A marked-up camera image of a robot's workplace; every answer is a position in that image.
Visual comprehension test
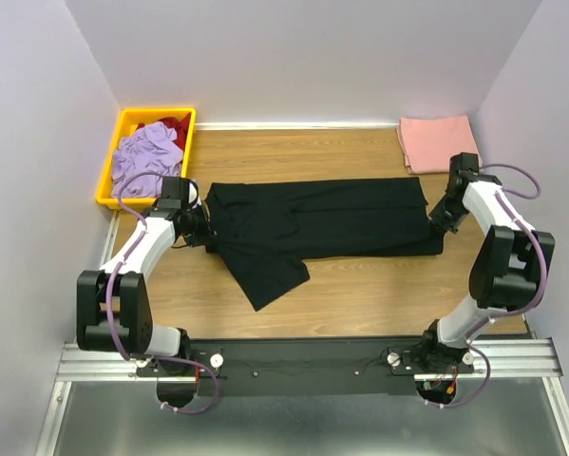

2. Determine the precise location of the yellow plastic bin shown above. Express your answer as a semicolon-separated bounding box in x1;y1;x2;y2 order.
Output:
95;106;197;210

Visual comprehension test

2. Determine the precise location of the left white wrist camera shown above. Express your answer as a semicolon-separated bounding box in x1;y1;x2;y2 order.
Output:
188;180;201;207

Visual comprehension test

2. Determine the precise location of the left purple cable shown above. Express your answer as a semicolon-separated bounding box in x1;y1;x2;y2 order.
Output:
105;171;219;415

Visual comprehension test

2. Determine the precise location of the folded pink t shirt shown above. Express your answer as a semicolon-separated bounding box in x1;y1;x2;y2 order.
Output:
396;115;480;175

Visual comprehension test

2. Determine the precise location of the purple cable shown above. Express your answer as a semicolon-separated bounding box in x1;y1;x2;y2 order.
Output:
105;171;219;415
424;162;549;410

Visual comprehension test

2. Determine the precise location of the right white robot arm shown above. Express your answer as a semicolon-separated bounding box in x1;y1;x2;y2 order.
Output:
417;153;555;372

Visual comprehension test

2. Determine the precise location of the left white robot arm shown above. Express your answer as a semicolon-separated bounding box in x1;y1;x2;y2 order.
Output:
76;177;214;376

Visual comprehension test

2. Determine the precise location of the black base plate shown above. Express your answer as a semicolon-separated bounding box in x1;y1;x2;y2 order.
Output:
137;336;474;409

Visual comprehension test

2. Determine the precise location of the lavender t shirt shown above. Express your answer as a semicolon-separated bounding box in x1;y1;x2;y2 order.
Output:
111;121;181;199

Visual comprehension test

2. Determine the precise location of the red t shirt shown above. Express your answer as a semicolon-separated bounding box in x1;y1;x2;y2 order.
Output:
158;114;191;167

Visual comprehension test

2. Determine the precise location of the aluminium frame rail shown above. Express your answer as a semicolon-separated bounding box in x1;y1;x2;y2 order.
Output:
37;219;569;455

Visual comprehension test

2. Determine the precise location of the black t shirt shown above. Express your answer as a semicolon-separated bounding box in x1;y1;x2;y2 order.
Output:
205;178;444;311

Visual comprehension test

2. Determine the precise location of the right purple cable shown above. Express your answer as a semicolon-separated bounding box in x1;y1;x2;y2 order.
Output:
424;162;549;410

